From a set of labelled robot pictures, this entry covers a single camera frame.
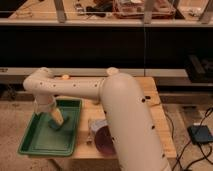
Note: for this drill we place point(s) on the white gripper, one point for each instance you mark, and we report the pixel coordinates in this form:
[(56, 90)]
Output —
[(44, 104)]

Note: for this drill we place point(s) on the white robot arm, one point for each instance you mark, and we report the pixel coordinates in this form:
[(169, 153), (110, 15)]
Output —
[(133, 132)]

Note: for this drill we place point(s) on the green plastic tray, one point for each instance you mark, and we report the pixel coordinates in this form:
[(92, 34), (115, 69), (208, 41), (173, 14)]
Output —
[(40, 139)]

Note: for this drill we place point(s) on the orange fruit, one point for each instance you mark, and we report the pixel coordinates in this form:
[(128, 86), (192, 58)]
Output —
[(65, 77)]

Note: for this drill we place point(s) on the wooden table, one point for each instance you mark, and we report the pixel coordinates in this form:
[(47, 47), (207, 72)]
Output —
[(91, 110)]

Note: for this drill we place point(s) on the white cloth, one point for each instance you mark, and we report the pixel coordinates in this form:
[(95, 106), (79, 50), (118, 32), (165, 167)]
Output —
[(97, 126)]

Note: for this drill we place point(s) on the metal fork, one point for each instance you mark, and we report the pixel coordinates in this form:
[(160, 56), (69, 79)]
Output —
[(89, 138)]

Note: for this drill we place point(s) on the purple bowl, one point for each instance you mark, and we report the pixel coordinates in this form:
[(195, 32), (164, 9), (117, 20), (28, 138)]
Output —
[(103, 141)]

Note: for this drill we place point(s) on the black power adapter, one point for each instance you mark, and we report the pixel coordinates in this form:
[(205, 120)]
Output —
[(200, 134)]

